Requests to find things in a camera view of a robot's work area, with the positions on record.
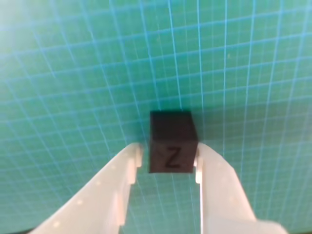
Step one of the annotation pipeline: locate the black cube with letters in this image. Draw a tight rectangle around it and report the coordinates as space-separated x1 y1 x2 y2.
149 111 198 174

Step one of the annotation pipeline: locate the green grid cutting mat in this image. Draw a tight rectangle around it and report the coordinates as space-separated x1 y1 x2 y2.
0 0 312 234

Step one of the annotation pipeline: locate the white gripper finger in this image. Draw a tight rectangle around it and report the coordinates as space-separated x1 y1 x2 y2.
194 142 288 234
28 142 144 234

